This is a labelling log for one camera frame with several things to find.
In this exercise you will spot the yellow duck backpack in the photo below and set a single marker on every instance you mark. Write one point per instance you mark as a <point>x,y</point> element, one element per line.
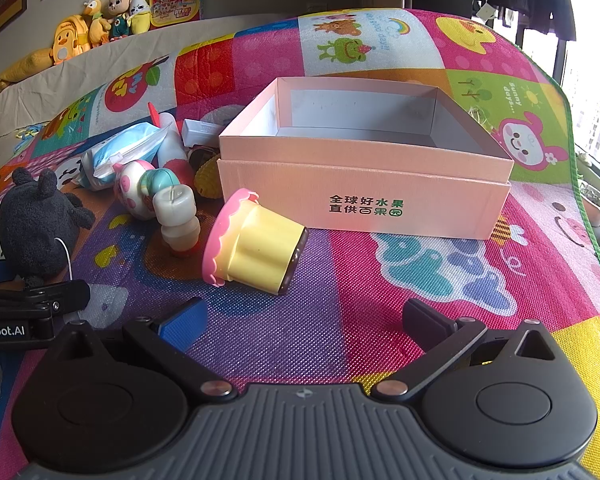
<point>70,40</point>

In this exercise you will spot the white battery charger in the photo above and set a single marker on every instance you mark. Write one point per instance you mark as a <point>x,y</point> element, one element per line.
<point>202,131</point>

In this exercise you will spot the potted plant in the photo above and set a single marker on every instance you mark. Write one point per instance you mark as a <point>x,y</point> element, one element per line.
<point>594,207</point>

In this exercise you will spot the yellow plush cloth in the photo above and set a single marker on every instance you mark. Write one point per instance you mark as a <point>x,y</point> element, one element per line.
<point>15,72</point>

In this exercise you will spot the doll in green overalls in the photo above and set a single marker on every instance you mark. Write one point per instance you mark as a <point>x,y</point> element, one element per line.
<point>117,12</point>

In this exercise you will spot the yellow duck plush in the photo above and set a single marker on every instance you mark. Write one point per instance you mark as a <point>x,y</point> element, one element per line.
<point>96,20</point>

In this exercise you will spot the banana plush toy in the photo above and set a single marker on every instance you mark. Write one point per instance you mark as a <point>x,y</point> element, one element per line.
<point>140,15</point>

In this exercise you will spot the pink cardboard box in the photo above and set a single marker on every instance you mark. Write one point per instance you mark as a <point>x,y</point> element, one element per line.
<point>360,195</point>

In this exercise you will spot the small white toy bottle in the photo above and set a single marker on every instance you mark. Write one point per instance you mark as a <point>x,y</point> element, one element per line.
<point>177,220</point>

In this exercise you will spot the red toy package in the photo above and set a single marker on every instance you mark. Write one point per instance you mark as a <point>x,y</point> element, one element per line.
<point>176,2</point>

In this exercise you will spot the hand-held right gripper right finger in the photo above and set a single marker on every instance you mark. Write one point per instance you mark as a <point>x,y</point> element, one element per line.
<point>420,320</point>

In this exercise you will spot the pink white toy figurine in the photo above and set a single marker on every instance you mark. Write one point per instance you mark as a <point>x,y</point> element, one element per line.
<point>132,187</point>

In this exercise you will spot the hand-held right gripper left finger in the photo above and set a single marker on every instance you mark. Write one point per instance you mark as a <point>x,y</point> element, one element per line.
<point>180,322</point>

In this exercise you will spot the yellow cake toy pink frill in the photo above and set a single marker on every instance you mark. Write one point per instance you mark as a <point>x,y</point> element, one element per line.
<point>257,245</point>

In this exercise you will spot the black plush toy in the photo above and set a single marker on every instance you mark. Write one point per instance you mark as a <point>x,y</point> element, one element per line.
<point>35,230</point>

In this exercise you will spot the blue plastic packet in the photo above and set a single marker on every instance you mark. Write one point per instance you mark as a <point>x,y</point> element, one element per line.
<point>125,147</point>

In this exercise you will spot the yellow corn toy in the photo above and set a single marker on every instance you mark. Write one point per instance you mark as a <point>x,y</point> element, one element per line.
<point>207,180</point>

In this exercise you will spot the colourful cartoon play mat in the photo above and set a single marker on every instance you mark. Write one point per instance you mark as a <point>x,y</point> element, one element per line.
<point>355,275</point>

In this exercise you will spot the white bottle with red ears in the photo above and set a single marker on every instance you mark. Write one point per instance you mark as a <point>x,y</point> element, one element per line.
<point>172,142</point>

